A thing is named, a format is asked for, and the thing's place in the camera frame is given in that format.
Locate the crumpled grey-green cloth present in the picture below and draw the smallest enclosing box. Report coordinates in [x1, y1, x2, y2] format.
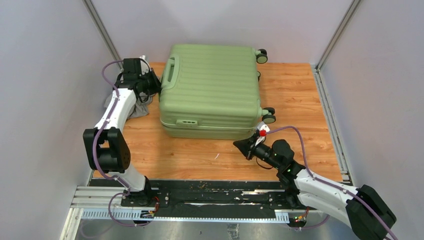
[104, 92, 153, 120]

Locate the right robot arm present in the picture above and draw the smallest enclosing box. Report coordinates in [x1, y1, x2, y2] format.
[233, 137, 397, 240]

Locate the green suitcase wheel lid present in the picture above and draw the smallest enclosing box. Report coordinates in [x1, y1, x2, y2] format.
[262, 107, 276, 124]

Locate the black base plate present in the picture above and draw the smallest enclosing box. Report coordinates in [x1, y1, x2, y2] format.
[120, 179, 307, 219]

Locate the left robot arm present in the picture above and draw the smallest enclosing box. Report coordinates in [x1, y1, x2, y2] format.
[82, 55, 161, 207]

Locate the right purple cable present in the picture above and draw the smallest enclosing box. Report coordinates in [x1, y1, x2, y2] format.
[258, 125, 400, 240]

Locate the green suitcase blue lining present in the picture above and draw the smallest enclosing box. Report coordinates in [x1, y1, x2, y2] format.
[158, 43, 264, 140]

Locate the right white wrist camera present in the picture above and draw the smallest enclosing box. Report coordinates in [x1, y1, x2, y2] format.
[253, 121, 270, 147]

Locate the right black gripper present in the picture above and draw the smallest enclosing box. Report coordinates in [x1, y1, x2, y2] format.
[234, 133, 282, 170]

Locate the green suitcase wheel rear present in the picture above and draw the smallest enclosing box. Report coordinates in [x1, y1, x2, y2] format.
[255, 48, 268, 64]

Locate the aluminium frame rail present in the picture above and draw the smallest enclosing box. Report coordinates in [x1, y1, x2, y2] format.
[59, 185, 382, 240]

